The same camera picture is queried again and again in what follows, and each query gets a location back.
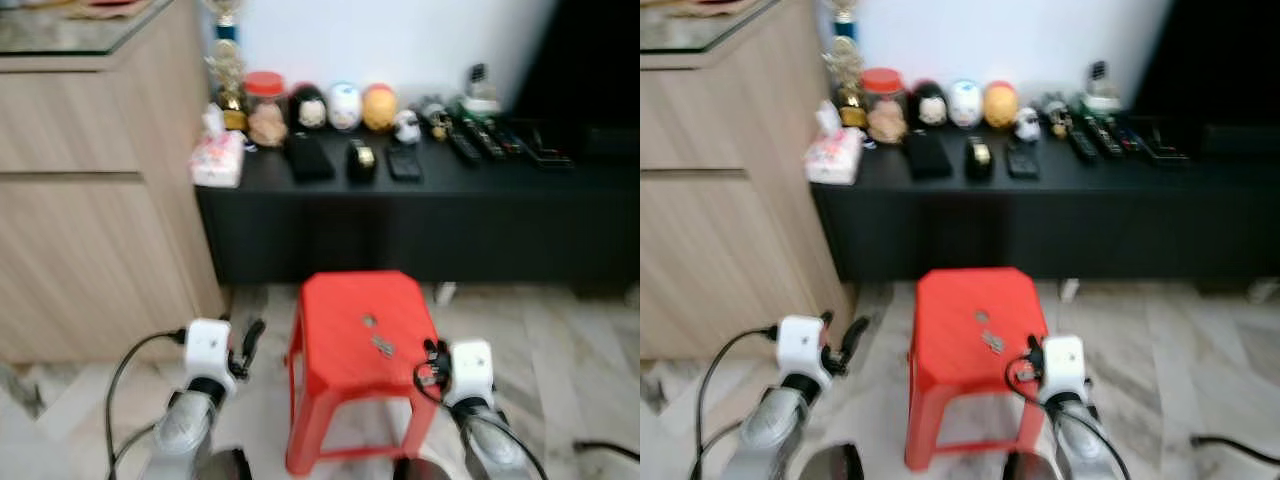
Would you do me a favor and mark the black floor cable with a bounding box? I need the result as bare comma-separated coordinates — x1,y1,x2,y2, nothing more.
571,439,641,464
1189,432,1280,467

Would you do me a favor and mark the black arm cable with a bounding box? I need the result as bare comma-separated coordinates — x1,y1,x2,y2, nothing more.
412,358,549,480
696,325,781,480
1004,352,1133,480
104,329,190,480

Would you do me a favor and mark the gold and blue trophy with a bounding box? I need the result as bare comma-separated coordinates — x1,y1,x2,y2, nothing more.
203,0,250,133
821,0,870,130

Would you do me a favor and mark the red plastic stool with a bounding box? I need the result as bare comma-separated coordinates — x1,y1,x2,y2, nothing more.
904,266,1052,472
284,270,447,477

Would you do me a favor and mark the pink white tissue pack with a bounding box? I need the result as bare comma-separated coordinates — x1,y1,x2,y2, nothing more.
804,100,864,187
189,104,247,190

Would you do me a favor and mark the clear white bottle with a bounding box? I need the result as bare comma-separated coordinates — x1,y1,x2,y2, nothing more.
1082,59,1124,112
461,62,502,115

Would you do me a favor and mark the black television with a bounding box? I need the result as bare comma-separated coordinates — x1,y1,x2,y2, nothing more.
508,0,641,133
1128,0,1280,129

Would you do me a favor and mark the red-lidded clear jar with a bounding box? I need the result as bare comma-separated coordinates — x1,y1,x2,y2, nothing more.
860,67,909,147
243,70,292,150

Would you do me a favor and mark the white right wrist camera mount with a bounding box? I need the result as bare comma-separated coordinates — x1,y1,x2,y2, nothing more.
446,339,497,407
1040,334,1090,403

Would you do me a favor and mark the dark robot right leg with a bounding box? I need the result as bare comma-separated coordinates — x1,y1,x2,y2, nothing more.
392,456,452,480
1004,451,1062,480

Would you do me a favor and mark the dark robot left leg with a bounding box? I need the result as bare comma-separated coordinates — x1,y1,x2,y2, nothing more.
799,442,867,480
194,446,254,480

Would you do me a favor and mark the black tape dispenser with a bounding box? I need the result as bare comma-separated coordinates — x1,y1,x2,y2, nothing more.
964,136,997,182
345,139,379,184

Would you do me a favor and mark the black flat wallet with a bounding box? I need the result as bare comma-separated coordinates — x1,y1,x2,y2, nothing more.
284,132,337,184
904,129,954,182

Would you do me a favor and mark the small dark figurine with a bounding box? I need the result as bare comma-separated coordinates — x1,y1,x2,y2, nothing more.
422,98,452,142
1042,94,1072,139

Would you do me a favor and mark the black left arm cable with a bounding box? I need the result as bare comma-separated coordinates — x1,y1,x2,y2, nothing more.
696,325,781,480
104,329,190,480

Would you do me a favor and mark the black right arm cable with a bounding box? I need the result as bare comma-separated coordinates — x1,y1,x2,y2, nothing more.
1004,352,1133,480
412,358,549,480

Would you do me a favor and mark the light wooden cabinet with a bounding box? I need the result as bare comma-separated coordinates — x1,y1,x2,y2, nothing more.
0,0,227,367
640,0,853,363

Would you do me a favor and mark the black-haired round figurine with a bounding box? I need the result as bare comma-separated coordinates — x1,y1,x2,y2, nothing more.
289,85,330,132
908,80,950,129

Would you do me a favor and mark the dark robot leg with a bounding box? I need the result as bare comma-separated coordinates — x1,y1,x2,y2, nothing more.
194,446,254,480
1004,451,1062,480
392,456,452,480
799,442,867,480

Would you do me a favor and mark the black low console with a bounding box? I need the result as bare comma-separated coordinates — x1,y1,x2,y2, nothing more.
194,128,641,293
809,126,1280,287

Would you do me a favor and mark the short black remote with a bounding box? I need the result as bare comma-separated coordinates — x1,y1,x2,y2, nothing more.
387,144,424,182
1005,141,1042,180

